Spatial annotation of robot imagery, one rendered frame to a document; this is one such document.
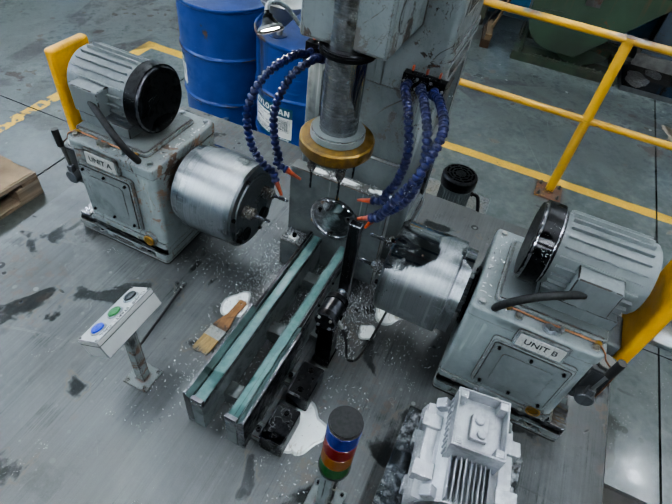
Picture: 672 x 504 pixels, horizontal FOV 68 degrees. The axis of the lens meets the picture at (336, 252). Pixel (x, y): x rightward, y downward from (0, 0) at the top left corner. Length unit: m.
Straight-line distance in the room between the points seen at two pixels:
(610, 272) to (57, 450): 1.26
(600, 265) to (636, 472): 1.59
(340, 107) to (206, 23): 2.05
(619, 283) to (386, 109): 0.69
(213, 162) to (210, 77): 1.88
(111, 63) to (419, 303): 0.98
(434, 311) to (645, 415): 1.70
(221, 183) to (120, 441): 0.67
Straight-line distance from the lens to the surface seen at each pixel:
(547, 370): 1.24
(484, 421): 1.03
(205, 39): 3.16
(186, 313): 1.50
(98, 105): 1.44
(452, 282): 1.20
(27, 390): 1.48
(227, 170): 1.37
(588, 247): 1.11
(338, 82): 1.10
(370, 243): 1.46
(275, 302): 1.36
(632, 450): 2.64
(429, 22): 1.23
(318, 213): 1.46
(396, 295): 1.22
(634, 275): 1.14
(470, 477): 1.02
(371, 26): 1.03
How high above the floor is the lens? 2.00
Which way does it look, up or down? 46 degrees down
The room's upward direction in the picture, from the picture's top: 9 degrees clockwise
